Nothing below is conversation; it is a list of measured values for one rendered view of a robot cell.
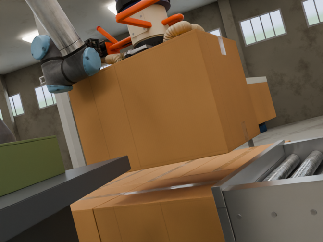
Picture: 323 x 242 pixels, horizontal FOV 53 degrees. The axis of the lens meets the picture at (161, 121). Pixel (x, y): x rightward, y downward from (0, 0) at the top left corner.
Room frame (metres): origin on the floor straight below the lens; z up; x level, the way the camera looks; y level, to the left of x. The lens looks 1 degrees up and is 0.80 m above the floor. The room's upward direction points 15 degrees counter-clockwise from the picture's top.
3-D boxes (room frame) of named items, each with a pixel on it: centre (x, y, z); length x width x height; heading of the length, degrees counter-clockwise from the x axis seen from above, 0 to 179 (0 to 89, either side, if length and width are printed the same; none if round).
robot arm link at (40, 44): (1.22, 0.34, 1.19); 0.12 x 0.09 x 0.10; 146
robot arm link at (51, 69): (1.21, 0.33, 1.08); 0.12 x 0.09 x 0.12; 63
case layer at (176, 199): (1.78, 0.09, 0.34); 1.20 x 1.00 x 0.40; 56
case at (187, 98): (1.33, -0.02, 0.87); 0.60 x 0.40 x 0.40; 59
